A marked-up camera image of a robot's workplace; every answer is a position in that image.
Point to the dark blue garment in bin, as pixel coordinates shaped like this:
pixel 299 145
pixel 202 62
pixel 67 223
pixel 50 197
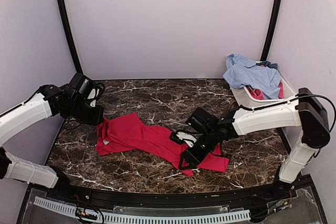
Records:
pixel 268 64

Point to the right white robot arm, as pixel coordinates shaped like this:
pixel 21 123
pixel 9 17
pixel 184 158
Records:
pixel 302 110

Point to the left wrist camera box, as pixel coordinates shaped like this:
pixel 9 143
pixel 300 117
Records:
pixel 81 84

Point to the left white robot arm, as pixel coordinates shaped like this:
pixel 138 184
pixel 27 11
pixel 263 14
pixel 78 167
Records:
pixel 47 101

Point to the pink garment in bin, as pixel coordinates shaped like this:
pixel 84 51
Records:
pixel 259 95

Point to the light blue shirt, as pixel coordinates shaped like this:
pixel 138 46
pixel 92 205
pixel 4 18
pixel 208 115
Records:
pixel 243 72

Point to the red t-shirt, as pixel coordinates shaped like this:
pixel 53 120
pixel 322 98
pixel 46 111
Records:
pixel 128 133

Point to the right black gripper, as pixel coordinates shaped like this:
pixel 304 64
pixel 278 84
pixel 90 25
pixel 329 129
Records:
pixel 195 157

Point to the white plastic laundry bin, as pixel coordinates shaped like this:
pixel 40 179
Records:
pixel 243 96

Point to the left electronics board with wires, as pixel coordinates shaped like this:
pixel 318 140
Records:
pixel 86 212

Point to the white slotted cable duct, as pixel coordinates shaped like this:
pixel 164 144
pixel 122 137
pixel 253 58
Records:
pixel 152 215

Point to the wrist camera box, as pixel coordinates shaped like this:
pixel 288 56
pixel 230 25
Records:
pixel 81 84
pixel 202 121

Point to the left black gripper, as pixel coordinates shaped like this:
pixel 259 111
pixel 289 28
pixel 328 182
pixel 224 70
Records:
pixel 97 117

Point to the black frame post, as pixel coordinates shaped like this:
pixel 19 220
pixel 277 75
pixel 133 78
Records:
pixel 68 35
pixel 271 30

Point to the right black frame post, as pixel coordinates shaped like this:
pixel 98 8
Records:
pixel 271 30

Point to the right electronics board with wires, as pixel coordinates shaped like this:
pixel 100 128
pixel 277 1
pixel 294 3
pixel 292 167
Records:
pixel 279 206

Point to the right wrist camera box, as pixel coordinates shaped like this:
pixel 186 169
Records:
pixel 202 121

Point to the electronics board with wires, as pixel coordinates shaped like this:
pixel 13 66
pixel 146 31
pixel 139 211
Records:
pixel 279 206
pixel 86 212

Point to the left black frame post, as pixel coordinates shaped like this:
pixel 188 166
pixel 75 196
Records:
pixel 68 35

